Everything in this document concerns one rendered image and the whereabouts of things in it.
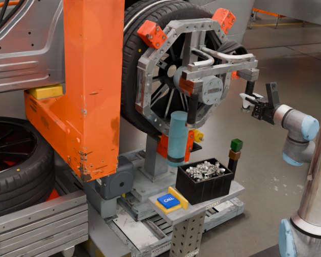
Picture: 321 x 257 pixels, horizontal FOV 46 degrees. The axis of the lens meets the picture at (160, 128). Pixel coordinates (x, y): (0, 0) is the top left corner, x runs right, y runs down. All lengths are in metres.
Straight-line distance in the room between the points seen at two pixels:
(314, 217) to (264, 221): 1.05
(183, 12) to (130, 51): 0.30
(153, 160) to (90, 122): 0.73
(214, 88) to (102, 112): 0.52
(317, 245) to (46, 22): 1.43
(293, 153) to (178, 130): 0.49
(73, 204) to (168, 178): 0.64
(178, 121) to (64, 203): 0.61
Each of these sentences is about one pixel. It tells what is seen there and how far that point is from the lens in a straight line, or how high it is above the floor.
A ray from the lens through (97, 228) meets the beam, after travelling 1.95.
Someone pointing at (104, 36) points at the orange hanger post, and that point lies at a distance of 1.36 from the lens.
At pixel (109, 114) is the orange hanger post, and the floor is 0.81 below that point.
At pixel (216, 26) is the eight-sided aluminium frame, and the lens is 1.79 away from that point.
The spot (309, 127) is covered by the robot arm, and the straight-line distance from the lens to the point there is 1.58.
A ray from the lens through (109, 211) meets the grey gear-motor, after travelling 2.06.
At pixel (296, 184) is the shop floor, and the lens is 2.78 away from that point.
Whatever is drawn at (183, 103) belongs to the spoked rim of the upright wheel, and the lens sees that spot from 1.95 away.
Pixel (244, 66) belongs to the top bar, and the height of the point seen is 0.97.
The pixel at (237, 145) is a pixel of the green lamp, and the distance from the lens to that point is 1.70.
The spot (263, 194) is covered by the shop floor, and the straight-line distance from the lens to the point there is 2.59.
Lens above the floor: 1.45
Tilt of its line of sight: 27 degrees down
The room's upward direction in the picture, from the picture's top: 6 degrees clockwise
